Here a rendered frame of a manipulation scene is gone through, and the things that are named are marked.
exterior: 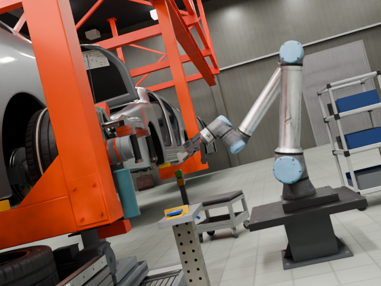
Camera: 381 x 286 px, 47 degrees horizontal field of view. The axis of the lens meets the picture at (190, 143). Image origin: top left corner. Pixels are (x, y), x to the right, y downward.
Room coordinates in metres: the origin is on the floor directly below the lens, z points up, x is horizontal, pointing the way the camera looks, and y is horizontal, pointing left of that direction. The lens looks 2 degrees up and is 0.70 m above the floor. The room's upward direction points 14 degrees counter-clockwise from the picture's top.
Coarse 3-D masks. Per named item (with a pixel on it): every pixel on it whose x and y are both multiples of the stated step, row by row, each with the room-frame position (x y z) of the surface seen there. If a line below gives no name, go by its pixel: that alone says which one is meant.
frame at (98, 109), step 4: (96, 108) 2.41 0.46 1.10; (100, 108) 2.48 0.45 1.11; (104, 112) 2.53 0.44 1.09; (104, 116) 2.53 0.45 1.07; (104, 120) 2.56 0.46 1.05; (108, 120) 2.57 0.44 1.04; (112, 128) 2.61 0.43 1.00; (104, 132) 2.62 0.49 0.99; (108, 132) 2.66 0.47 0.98; (108, 136) 2.65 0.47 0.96; (112, 136) 2.65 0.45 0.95; (116, 136) 2.65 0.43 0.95; (116, 164) 2.66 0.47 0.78; (120, 164) 2.67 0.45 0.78; (124, 164) 2.66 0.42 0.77; (116, 168) 2.66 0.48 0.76; (120, 168) 2.66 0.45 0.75; (124, 168) 2.65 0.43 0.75; (116, 188) 2.55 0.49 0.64; (116, 192) 2.52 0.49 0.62
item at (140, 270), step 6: (138, 264) 2.70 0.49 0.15; (144, 264) 2.64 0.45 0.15; (132, 270) 2.57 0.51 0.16; (138, 270) 2.51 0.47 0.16; (144, 270) 2.62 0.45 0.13; (126, 276) 2.45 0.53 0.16; (132, 276) 2.38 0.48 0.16; (138, 276) 2.49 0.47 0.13; (144, 276) 2.59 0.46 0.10; (120, 282) 2.34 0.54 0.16; (126, 282) 2.28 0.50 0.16; (132, 282) 2.36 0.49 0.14; (138, 282) 2.46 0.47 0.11
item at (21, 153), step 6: (18, 150) 2.46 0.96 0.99; (24, 150) 2.53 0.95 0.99; (12, 156) 2.43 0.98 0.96; (18, 156) 2.45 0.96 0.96; (24, 156) 2.51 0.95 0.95; (12, 162) 2.38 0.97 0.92; (18, 162) 2.43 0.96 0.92; (24, 162) 2.49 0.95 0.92; (24, 168) 2.45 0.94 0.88; (30, 180) 2.46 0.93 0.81; (18, 186) 2.38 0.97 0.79; (30, 186) 2.50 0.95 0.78; (18, 192) 2.40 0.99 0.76; (24, 192) 2.42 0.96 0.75
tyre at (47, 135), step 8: (40, 112) 2.30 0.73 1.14; (48, 112) 2.27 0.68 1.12; (32, 120) 2.25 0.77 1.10; (40, 120) 2.23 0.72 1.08; (48, 120) 2.21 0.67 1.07; (32, 128) 2.20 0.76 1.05; (40, 128) 2.19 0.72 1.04; (48, 128) 2.18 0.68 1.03; (32, 136) 2.18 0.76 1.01; (40, 136) 2.17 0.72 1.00; (48, 136) 2.16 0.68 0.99; (32, 144) 2.16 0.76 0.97; (40, 144) 2.15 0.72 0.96; (48, 144) 2.14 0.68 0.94; (32, 152) 2.14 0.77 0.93; (40, 152) 2.14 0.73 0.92; (48, 152) 2.13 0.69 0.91; (56, 152) 2.12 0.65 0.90; (32, 160) 2.14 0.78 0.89; (40, 160) 2.13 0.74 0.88; (48, 160) 2.13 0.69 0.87; (32, 168) 2.14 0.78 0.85; (112, 168) 2.70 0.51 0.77; (32, 176) 2.14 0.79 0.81; (40, 176) 2.14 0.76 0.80; (112, 176) 2.66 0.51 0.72
